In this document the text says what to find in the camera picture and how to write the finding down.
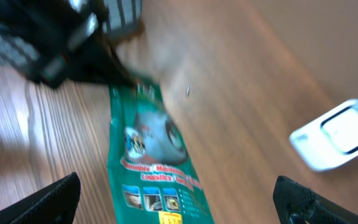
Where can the green 3M gloves packet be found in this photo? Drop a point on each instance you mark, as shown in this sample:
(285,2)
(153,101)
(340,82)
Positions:
(151,176)

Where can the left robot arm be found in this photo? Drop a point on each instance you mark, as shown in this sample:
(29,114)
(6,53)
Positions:
(51,41)

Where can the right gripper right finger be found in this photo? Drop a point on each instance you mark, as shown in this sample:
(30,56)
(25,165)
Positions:
(295,203)

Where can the grey plastic mesh basket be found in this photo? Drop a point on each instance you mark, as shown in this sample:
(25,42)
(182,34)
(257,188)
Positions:
(123,17)

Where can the white barcode scanner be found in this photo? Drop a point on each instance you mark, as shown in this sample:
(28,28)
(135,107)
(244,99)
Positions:
(330,140)

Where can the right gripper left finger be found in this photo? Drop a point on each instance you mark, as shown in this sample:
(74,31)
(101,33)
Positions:
(53,204)

